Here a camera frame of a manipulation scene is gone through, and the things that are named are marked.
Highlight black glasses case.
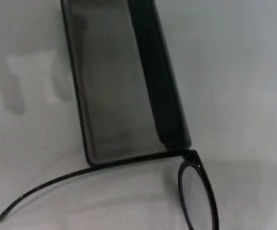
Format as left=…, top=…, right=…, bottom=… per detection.
left=60, top=0, right=193, bottom=168

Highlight black glasses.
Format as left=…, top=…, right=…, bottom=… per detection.
left=0, top=148, right=220, bottom=230

